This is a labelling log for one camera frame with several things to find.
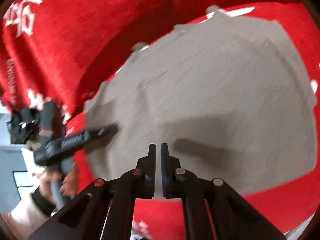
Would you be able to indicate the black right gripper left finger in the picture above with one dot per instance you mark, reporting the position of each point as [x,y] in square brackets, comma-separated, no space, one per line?
[104,209]

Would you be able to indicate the red wedding blanket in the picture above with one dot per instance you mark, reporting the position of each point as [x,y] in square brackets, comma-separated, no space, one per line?
[63,50]

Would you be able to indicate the grey garment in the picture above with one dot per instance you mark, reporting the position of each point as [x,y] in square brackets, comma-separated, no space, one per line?
[229,96]

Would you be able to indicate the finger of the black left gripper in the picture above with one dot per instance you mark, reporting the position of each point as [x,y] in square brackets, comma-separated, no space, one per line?
[79,140]

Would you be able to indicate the person's left forearm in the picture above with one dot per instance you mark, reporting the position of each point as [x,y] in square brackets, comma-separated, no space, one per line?
[29,214]

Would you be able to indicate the black jacket with zipper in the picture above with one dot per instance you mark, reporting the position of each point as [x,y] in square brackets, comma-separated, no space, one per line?
[24,125]

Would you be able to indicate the person's left hand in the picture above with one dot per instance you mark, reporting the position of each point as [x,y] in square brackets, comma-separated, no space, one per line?
[58,187]

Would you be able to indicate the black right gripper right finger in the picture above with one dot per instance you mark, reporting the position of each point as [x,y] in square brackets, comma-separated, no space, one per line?
[211,208]

